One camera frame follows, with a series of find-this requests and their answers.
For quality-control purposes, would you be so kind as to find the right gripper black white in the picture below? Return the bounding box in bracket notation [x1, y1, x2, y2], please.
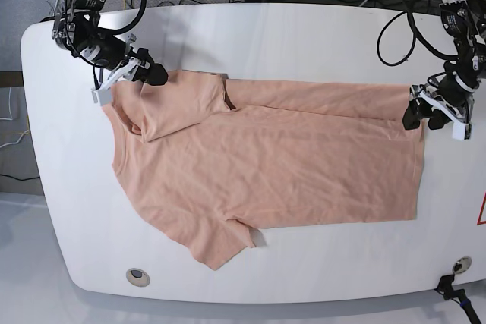
[77, 36, 168, 86]

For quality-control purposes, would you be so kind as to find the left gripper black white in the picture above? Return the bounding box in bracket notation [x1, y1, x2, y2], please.
[402, 70, 481, 130]

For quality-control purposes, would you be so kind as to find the peach pink T-shirt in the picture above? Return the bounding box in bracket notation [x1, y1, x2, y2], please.
[103, 70, 424, 270]

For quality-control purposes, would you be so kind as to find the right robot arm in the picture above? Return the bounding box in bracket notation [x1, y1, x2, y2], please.
[52, 0, 169, 90]

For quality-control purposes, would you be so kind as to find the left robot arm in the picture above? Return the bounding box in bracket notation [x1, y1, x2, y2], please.
[402, 0, 485, 140]

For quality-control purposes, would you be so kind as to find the red triangle warning sticker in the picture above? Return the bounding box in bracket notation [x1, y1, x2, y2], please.
[477, 194, 486, 225]

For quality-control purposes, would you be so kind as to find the right grey table grommet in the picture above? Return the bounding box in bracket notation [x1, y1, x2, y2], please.
[453, 256, 472, 275]

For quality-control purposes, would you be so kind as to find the grey table grommet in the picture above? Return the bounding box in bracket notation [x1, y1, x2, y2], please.
[453, 256, 472, 275]
[126, 268, 150, 288]

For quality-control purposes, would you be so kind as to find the left grey table grommet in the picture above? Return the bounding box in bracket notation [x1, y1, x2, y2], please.
[126, 268, 150, 288]

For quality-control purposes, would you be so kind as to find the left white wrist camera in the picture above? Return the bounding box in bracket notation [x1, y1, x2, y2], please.
[452, 123, 472, 140]

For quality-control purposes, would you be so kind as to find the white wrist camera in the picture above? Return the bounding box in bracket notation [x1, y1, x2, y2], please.
[452, 123, 472, 140]
[91, 88, 112, 106]

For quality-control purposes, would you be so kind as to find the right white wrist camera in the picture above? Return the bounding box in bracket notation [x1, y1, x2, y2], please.
[91, 88, 112, 106]

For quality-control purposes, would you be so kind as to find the black clamp with cable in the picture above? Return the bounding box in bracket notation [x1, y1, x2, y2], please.
[435, 275, 481, 324]

